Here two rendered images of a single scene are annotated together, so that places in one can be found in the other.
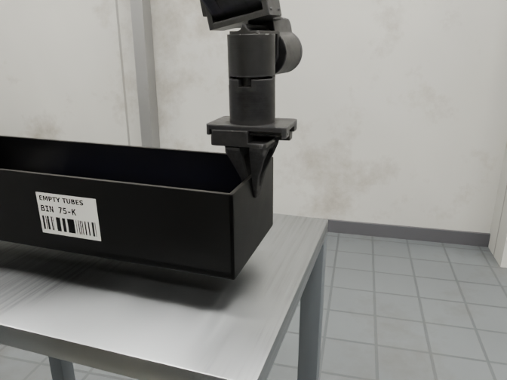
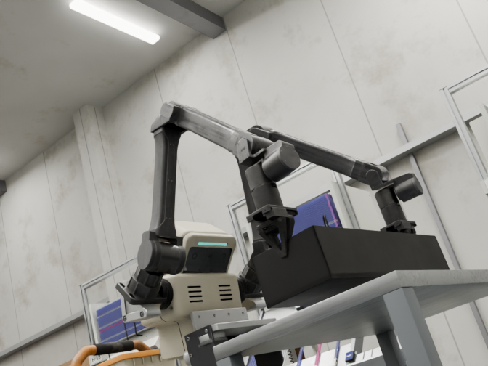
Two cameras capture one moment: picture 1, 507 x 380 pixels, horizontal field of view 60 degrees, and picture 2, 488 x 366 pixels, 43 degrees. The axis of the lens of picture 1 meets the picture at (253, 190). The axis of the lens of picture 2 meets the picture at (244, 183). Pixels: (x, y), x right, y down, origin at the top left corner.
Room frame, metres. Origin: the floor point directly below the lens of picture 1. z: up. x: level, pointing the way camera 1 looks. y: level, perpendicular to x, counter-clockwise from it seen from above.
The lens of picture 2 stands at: (0.91, -1.19, 0.63)
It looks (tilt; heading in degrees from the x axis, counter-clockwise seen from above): 21 degrees up; 109
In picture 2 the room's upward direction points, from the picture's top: 17 degrees counter-clockwise
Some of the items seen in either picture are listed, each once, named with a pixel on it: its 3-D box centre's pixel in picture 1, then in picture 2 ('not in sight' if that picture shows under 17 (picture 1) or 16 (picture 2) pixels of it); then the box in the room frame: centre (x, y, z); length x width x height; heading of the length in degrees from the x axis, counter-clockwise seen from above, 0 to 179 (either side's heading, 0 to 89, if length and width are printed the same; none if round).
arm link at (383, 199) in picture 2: not in sight; (388, 198); (0.73, 0.54, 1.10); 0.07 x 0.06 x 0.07; 171
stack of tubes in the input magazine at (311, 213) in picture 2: not in sight; (302, 234); (0.05, 2.12, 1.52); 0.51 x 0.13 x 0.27; 167
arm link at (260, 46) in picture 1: (253, 55); (262, 177); (0.56, 0.00, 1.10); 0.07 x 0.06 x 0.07; 153
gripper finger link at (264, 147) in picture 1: (246, 161); (282, 236); (0.56, 0.01, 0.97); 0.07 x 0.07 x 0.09; 72
